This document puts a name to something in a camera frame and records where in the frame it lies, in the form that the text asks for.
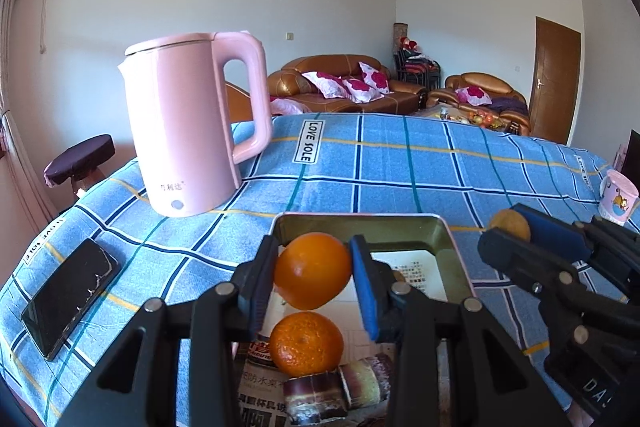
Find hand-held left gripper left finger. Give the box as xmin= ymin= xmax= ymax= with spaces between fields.
xmin=72 ymin=234 xmax=280 ymax=427

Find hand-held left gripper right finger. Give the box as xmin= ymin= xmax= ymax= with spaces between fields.
xmin=348 ymin=234 xmax=571 ymax=427

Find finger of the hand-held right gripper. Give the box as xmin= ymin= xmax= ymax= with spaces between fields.
xmin=512 ymin=203 xmax=640 ymax=303
xmin=477 ymin=229 xmax=640 ymax=349

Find short sugar cane piece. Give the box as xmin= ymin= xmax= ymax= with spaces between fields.
xmin=489 ymin=209 xmax=532 ymax=243

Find orange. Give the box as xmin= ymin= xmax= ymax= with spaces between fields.
xmin=270 ymin=312 xmax=345 ymax=378
xmin=274 ymin=232 xmax=352 ymax=310

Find pink tin box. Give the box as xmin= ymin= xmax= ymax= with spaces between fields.
xmin=235 ymin=212 xmax=476 ymax=427

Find long purple sugar cane piece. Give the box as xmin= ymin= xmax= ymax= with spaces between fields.
xmin=282 ymin=353 xmax=394 ymax=425

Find pink cartoon cup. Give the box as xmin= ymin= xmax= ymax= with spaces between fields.
xmin=598 ymin=171 xmax=640 ymax=227

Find blue plaid blanket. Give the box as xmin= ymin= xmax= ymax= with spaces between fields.
xmin=0 ymin=112 xmax=640 ymax=427

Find purple cloth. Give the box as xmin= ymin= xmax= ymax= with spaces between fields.
xmin=487 ymin=97 xmax=528 ymax=115

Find cluttered coffee table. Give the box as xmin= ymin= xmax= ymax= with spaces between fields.
xmin=415 ymin=104 xmax=516 ymax=134

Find brown wooden door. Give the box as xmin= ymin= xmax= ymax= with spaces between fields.
xmin=529 ymin=17 xmax=583 ymax=145

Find brown leather armchair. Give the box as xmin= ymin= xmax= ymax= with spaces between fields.
xmin=429 ymin=73 xmax=532 ymax=136

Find white red floral pillow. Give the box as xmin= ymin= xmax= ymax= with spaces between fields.
xmin=358 ymin=62 xmax=391 ymax=94
xmin=455 ymin=86 xmax=493 ymax=105
xmin=302 ymin=71 xmax=346 ymax=98
xmin=340 ymin=77 xmax=383 ymax=104

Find pink electric kettle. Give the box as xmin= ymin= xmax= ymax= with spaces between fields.
xmin=117 ymin=31 xmax=273 ymax=218

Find pink cloth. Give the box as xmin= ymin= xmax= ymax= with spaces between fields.
xmin=270 ymin=99 xmax=307 ymax=115

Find black smartphone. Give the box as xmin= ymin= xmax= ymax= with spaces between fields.
xmin=21 ymin=238 xmax=123 ymax=362

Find orange-brown leather chair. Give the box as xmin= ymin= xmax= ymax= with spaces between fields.
xmin=223 ymin=81 xmax=273 ymax=124

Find stacked dark chairs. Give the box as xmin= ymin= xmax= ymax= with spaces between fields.
xmin=395 ymin=42 xmax=442 ymax=90

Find long brown leather sofa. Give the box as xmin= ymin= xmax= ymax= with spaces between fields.
xmin=266 ymin=54 xmax=428 ymax=115

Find stool with purple cushion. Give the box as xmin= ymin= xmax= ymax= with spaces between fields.
xmin=43 ymin=134 xmax=116 ymax=202

